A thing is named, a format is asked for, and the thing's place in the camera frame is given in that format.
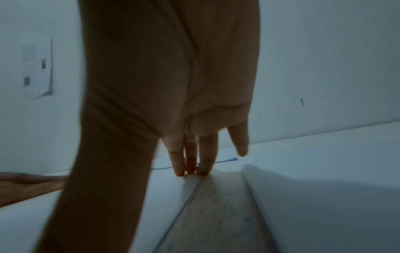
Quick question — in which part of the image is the person's right hand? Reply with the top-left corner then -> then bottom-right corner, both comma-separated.
34,0 -> 262,253

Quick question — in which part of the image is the person's left hand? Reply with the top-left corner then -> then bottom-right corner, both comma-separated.
0,172 -> 68,208

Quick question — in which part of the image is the glued white paper sheet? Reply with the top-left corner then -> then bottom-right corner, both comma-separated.
0,169 -> 205,253

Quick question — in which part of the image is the stack of white paper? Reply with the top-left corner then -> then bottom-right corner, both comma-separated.
242,120 -> 400,253

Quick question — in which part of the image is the white wall sheet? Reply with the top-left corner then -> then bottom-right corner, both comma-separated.
18,28 -> 55,100

